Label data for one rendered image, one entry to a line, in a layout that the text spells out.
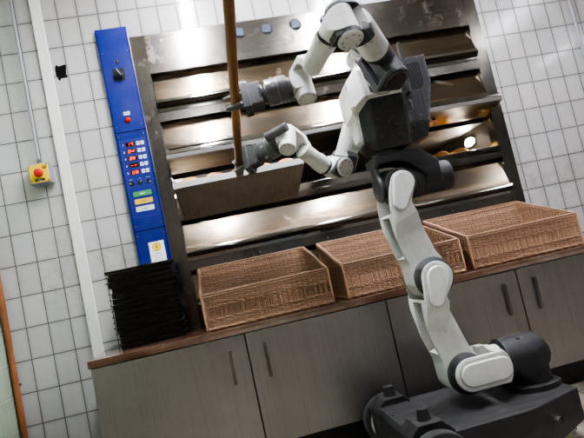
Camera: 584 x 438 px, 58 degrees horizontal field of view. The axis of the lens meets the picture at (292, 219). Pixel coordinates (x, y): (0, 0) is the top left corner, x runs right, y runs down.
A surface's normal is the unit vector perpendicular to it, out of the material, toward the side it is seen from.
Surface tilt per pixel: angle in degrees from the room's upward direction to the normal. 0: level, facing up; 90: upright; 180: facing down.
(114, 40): 90
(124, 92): 90
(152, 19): 90
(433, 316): 114
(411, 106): 90
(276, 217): 70
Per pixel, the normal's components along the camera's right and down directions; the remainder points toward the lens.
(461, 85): 0.06, -0.44
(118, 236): 0.14, -0.11
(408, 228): 0.35, 0.25
